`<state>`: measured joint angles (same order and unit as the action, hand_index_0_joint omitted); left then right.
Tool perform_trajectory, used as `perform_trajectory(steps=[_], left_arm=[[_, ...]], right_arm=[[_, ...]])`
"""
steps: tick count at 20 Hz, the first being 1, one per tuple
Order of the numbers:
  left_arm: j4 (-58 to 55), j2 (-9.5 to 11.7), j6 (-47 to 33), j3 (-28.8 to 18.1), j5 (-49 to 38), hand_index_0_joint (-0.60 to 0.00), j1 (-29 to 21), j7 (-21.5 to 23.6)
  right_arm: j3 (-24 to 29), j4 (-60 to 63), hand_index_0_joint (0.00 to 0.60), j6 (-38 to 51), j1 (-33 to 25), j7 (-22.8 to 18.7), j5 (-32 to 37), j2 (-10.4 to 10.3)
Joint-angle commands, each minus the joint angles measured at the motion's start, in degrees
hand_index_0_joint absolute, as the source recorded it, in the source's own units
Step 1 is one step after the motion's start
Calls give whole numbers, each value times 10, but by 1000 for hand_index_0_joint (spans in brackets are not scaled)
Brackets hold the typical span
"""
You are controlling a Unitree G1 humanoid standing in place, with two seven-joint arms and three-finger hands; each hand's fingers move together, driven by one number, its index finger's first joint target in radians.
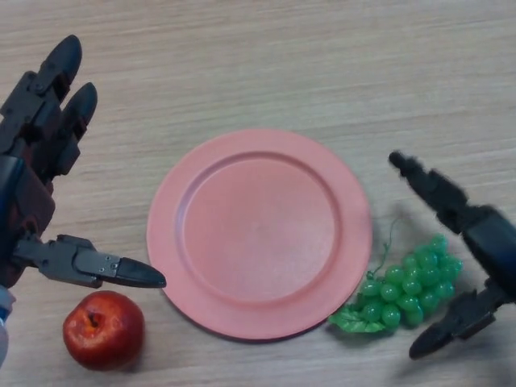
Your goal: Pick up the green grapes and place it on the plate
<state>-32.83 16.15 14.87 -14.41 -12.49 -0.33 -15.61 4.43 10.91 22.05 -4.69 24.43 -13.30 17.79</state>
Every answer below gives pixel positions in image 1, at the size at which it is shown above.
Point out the red apple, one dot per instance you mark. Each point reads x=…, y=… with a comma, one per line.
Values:
x=105, y=326

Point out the green grape bunch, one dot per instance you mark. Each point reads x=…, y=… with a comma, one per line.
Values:
x=411, y=286

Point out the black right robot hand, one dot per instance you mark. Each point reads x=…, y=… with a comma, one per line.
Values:
x=492, y=242

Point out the pink round plate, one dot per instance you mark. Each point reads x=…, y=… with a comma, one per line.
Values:
x=258, y=238

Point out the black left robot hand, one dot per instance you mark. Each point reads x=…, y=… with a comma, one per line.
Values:
x=32, y=193

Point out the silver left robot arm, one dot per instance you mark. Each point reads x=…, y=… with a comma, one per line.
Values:
x=3, y=326

